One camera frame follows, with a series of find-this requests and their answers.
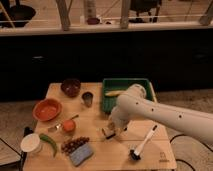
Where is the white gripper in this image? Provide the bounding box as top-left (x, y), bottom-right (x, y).
top-left (108, 117), bottom-right (128, 138)

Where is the wooden board eraser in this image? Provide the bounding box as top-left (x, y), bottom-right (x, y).
top-left (102, 127), bottom-right (116, 139)

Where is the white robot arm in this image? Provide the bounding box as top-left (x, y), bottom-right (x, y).
top-left (110, 84), bottom-right (213, 144)

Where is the metal cup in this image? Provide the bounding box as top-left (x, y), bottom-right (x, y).
top-left (82, 92), bottom-right (93, 107)

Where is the green plastic tray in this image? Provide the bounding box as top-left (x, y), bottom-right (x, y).
top-left (102, 78), bottom-right (156, 114)

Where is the yellow banana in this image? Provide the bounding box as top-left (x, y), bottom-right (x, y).
top-left (104, 90), bottom-right (124, 97)

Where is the blue sponge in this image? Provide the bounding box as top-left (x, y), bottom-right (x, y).
top-left (69, 143), bottom-right (93, 167)

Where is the bunch of brown grapes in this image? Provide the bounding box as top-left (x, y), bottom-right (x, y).
top-left (61, 137), bottom-right (89, 155)

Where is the dark red bowl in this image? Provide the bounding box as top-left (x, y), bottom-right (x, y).
top-left (61, 78), bottom-right (81, 97)

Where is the orange bowl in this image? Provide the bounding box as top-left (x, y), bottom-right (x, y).
top-left (32, 98), bottom-right (62, 122)

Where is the green chili pepper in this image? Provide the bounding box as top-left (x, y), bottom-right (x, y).
top-left (39, 133), bottom-right (58, 157)

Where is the white round container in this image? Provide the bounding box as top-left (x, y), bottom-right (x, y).
top-left (20, 133), bottom-right (42, 153)

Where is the dark bowl on shelf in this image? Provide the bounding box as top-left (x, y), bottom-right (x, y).
top-left (87, 18), bottom-right (100, 25)

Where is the black chair base left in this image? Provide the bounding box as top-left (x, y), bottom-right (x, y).
top-left (0, 0), bottom-right (36, 28)

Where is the white handled black brush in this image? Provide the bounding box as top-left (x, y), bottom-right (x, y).
top-left (130, 125), bottom-right (157, 160)

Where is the black cable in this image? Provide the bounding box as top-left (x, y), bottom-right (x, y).
top-left (169, 133), bottom-right (213, 171)

